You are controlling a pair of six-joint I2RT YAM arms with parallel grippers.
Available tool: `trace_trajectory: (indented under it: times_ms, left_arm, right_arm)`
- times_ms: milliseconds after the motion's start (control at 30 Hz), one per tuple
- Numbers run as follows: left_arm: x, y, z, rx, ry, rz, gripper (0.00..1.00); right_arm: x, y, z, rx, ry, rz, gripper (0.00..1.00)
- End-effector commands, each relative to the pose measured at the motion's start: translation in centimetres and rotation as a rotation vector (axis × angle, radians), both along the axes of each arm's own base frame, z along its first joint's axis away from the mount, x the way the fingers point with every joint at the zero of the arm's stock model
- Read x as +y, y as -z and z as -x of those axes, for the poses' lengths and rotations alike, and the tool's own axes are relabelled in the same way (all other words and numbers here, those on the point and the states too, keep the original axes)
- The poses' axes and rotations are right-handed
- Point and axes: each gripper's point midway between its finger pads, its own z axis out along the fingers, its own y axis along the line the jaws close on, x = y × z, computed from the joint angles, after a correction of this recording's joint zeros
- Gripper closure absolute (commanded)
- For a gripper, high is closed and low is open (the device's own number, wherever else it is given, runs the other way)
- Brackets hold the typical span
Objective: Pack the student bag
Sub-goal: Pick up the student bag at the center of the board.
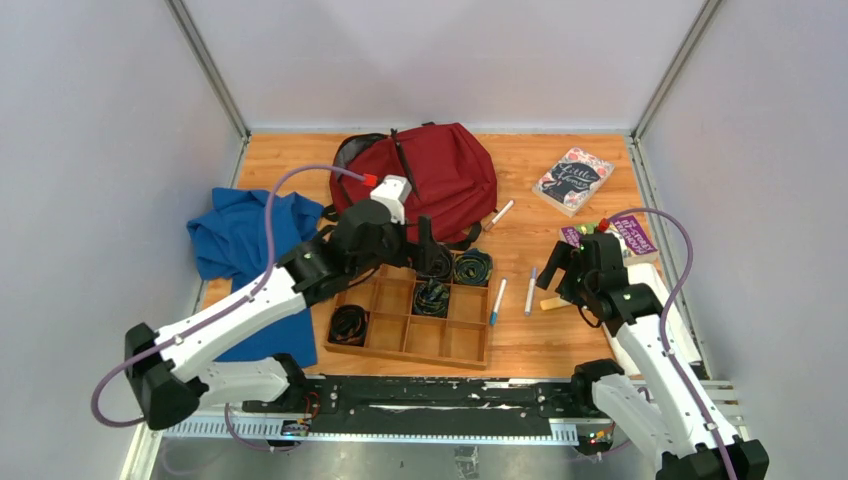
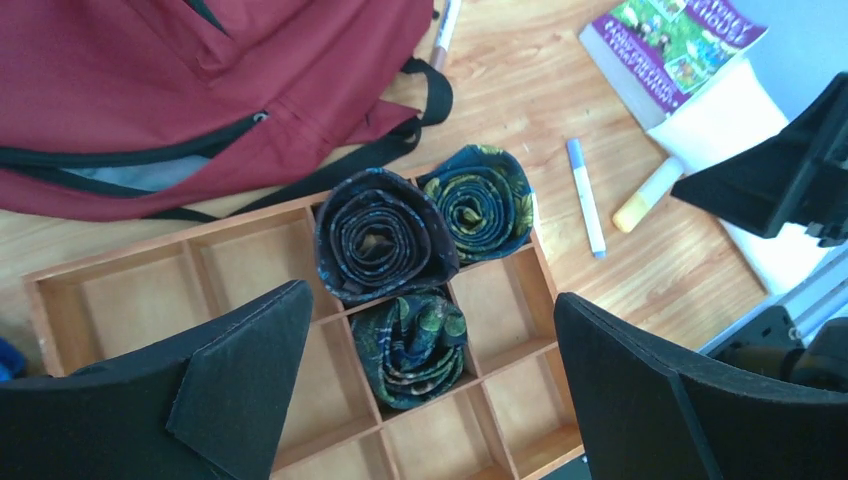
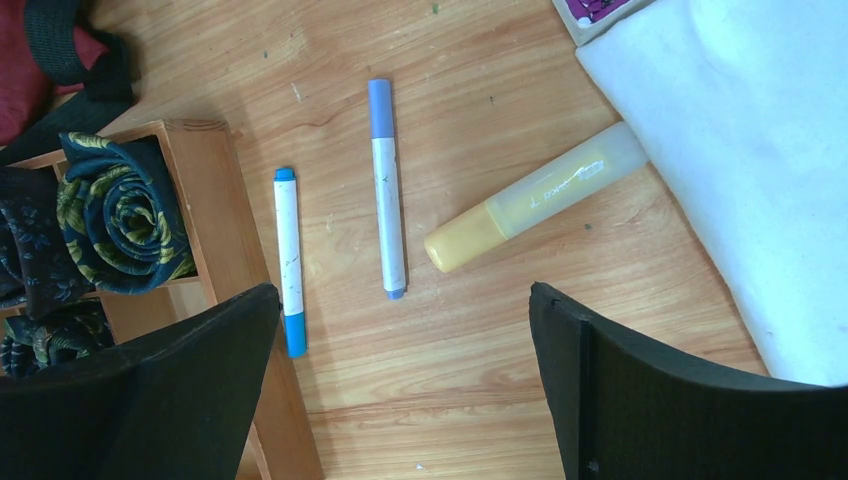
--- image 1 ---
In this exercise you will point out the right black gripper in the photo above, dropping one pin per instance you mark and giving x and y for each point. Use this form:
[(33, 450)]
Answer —
[(571, 260)]

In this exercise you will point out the blue cloth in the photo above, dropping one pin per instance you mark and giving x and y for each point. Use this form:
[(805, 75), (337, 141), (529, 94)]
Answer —
[(230, 242)]

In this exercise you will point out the red backpack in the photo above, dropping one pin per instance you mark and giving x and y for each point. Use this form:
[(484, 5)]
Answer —
[(453, 177)]

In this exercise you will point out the coiled cable tray middle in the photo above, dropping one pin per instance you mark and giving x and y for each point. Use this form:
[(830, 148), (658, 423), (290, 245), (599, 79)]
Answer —
[(431, 298)]

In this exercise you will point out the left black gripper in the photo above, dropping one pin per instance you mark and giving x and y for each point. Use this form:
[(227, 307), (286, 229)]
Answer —
[(411, 245)]

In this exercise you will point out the purple Treehouse book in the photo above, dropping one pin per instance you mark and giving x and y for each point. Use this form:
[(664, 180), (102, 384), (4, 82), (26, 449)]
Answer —
[(636, 244)]

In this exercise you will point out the white marker near backpack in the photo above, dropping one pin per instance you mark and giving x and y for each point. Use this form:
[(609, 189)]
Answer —
[(499, 214)]

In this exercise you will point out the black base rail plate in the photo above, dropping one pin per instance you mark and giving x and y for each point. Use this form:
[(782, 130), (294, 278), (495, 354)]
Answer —
[(434, 407)]

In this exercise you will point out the wooden compartment tray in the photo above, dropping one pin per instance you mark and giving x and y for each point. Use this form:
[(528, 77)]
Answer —
[(374, 318)]

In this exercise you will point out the blue capped marker right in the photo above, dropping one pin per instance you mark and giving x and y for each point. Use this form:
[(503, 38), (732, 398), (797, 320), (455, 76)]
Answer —
[(529, 298)]

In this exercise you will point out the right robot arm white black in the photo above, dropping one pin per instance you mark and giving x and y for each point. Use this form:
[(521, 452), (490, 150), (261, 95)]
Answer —
[(674, 423)]

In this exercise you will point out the blue capped marker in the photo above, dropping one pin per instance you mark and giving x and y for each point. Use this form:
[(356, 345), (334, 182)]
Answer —
[(498, 301), (529, 298)]

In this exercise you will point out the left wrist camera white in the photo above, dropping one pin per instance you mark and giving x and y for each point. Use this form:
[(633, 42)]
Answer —
[(392, 192)]

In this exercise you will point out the Little Women book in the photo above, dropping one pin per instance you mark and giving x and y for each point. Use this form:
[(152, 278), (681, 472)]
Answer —
[(573, 180)]

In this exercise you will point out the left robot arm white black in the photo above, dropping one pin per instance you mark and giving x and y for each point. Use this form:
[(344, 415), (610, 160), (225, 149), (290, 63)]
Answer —
[(173, 371)]

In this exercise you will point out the blue capped marker left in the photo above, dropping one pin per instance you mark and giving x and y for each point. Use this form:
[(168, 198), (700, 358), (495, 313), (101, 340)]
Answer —
[(498, 301)]

